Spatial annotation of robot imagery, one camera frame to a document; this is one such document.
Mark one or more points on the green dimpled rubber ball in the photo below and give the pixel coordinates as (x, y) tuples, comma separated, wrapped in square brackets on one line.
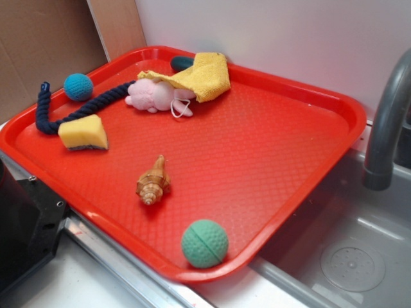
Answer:
[(205, 244)]

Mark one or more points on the brown cardboard panel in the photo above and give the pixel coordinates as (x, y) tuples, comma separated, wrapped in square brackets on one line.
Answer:
[(48, 40)]

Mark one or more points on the grey toy faucet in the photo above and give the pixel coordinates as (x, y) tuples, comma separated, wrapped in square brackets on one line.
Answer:
[(389, 141)]

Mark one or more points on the yellow sponge with grey pad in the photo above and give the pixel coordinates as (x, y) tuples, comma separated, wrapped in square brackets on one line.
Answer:
[(85, 133)]

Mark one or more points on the brown spiral seashell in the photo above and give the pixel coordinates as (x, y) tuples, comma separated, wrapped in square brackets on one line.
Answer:
[(152, 185)]

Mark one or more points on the pink plush toy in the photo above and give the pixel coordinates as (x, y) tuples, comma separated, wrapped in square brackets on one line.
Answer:
[(159, 96)]

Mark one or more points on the yellow folded cloth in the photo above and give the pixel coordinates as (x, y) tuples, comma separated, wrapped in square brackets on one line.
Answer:
[(208, 78)]

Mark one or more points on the blue crocheted ball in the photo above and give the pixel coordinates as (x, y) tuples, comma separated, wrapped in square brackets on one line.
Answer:
[(78, 87)]

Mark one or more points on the dark green oval object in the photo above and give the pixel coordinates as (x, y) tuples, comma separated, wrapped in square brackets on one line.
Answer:
[(181, 63)]

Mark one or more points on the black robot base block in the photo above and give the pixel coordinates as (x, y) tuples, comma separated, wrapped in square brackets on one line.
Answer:
[(32, 218)]

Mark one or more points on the red plastic tray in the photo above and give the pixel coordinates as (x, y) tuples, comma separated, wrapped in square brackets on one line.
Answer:
[(245, 161)]

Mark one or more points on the grey toy sink basin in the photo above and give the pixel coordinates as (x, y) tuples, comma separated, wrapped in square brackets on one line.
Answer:
[(346, 245)]

